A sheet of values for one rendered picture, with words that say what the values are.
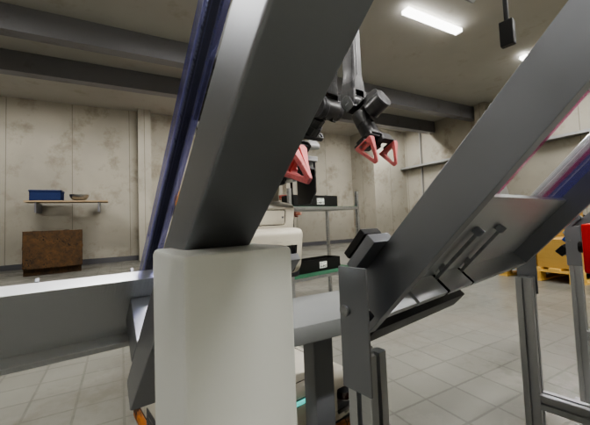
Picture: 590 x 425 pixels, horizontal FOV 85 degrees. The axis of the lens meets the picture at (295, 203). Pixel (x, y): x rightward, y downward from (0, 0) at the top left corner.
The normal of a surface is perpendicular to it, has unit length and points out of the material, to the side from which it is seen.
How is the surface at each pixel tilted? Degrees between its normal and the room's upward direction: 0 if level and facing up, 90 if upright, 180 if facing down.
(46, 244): 90
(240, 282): 90
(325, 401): 90
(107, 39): 90
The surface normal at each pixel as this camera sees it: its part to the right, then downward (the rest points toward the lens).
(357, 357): -0.77, 0.00
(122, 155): 0.48, -0.07
